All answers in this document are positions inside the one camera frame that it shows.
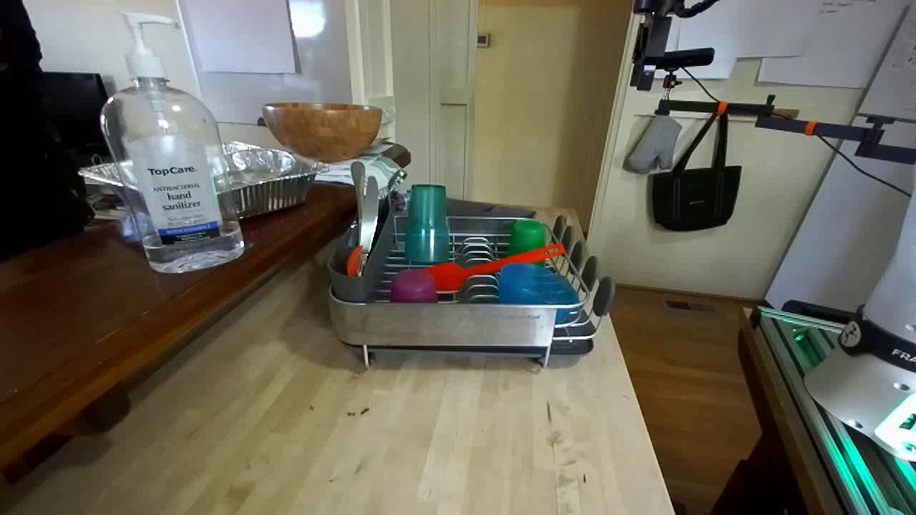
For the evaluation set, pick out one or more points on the teal plastic cup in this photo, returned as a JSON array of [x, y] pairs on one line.
[[429, 225]]

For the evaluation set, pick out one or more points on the grey steel dish rack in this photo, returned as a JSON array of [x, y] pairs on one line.
[[439, 325]]

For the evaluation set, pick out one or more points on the purple plastic cup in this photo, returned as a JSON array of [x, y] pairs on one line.
[[413, 286]]

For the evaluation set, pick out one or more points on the clear hand sanitizer bottle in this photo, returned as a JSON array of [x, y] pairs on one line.
[[172, 189]]

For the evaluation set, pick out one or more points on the black bar camera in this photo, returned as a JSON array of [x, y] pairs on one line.
[[689, 57]]

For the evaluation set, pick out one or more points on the aluminium robot base cart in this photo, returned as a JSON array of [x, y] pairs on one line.
[[821, 448]]

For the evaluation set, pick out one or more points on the black computer monitor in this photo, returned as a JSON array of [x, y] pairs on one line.
[[84, 116]]

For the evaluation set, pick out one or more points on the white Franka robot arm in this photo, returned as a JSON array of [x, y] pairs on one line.
[[897, 286]]

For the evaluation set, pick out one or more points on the silver metal serving utensil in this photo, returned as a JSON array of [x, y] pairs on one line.
[[369, 203]]

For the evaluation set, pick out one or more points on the grey oven mitt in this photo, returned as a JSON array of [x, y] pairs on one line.
[[655, 144]]

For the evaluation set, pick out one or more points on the brown wooden bowl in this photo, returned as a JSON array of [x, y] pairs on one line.
[[324, 130]]

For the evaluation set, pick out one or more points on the blue plastic bowl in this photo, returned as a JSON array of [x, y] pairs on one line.
[[535, 285]]

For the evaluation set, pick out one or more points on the orange spatula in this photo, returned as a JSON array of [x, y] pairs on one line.
[[460, 275]]

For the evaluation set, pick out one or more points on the person in dark clothing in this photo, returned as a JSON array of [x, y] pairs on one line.
[[29, 144]]

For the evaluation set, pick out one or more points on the white paper sheet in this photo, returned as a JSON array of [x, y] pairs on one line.
[[832, 37], [238, 31]]

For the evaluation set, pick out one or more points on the aluminium foil tray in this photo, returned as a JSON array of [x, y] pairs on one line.
[[261, 180]]

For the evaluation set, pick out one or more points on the white board panel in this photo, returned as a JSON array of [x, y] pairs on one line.
[[841, 239]]

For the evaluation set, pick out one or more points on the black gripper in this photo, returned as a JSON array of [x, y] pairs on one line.
[[656, 37]]

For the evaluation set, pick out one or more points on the black tote bag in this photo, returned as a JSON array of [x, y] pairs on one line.
[[696, 194]]

